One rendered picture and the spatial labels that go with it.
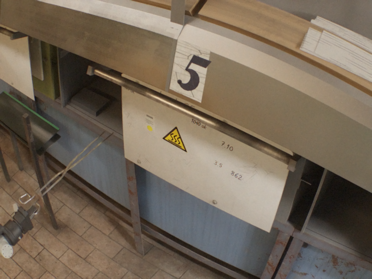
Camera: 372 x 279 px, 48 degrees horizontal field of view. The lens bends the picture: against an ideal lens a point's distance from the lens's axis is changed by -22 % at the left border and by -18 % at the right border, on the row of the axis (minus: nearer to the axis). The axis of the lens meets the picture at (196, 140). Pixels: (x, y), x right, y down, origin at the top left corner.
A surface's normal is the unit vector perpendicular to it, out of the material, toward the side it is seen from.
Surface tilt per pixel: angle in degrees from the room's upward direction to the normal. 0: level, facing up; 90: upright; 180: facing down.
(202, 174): 90
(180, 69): 79
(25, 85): 90
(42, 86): 90
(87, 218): 0
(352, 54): 27
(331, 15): 33
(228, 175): 90
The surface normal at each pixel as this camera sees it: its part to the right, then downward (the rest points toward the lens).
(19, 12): -0.53, 0.41
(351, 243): 0.05, -0.73
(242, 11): -0.26, -0.30
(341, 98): -0.42, 0.03
